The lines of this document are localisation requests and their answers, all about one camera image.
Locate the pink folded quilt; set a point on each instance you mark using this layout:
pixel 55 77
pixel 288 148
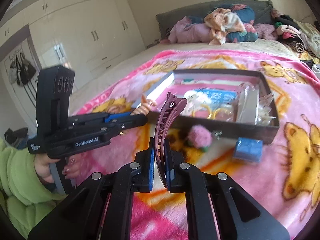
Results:
pixel 185 31

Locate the pile of mixed clothes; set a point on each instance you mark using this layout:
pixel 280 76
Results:
pixel 301 38

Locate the pink dotted fabric scrunchie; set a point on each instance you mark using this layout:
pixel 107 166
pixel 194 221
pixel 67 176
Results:
pixel 264 110

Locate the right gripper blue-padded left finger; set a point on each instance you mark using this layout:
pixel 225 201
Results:
pixel 151 163

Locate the person's left hand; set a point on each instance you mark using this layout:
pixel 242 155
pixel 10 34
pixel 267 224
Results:
pixel 42 167

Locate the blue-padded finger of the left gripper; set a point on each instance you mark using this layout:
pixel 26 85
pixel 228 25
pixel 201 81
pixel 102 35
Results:
pixel 119 117

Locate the hanging bags on door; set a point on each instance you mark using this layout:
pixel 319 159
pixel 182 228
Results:
pixel 21 70

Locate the orange white crumpled cloth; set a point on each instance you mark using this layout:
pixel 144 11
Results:
pixel 222 22

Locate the green sleeve left forearm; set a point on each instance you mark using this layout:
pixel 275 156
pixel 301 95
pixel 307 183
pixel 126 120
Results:
pixel 24 198

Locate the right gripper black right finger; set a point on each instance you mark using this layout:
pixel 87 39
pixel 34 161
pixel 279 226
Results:
pixel 169 164

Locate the dark cardboard box lid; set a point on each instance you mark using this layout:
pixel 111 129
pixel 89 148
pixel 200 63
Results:
pixel 229 129

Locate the cream pearl claw clip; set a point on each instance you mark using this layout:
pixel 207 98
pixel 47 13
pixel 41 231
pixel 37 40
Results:
pixel 195 102

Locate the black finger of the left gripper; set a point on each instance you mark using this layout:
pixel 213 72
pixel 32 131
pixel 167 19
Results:
pixel 130 123

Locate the dark grey headboard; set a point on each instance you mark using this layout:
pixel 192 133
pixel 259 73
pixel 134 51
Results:
pixel 167 20

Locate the pink cartoon bear blanket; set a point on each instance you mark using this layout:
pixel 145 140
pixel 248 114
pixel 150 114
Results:
pixel 286 182

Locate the bagged yellow rings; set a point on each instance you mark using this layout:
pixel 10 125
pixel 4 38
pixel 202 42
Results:
pixel 215 112

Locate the pink fluffy pompom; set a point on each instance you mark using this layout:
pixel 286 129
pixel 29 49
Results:
pixel 200 138

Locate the maroon oval hair clip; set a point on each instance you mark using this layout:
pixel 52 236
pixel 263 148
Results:
pixel 171 109

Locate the blue rectangular eraser block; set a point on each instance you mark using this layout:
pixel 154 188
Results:
pixel 249 150

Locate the clear plastic packet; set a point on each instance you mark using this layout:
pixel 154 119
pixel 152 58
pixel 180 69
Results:
pixel 248 105

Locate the white built-in wardrobe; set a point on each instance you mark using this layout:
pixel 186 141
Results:
pixel 88 36

